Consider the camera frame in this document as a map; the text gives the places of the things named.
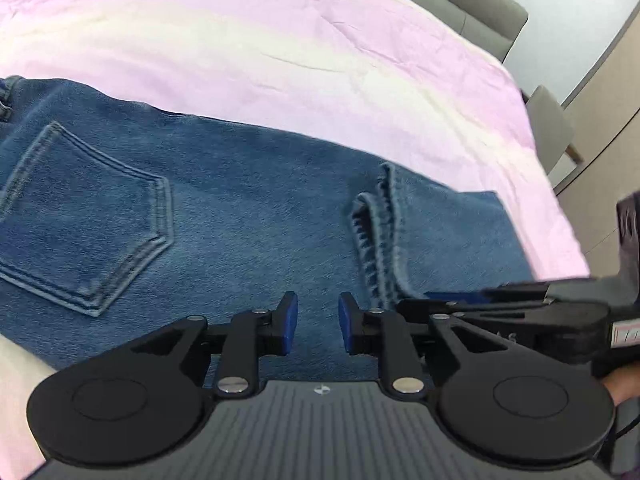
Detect person's right hand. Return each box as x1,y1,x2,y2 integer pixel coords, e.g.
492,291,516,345
601,364,640,406

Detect blue denim pants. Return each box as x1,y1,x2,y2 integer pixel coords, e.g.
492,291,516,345
1,77,533,380

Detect pink floral bed cover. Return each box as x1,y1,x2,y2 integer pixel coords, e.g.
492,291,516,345
1,0,589,479

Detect grey bedside chair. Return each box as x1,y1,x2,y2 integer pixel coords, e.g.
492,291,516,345
525,86,584,188

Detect beige wardrobe cabinets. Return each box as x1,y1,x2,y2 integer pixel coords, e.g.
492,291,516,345
559,18,639,275

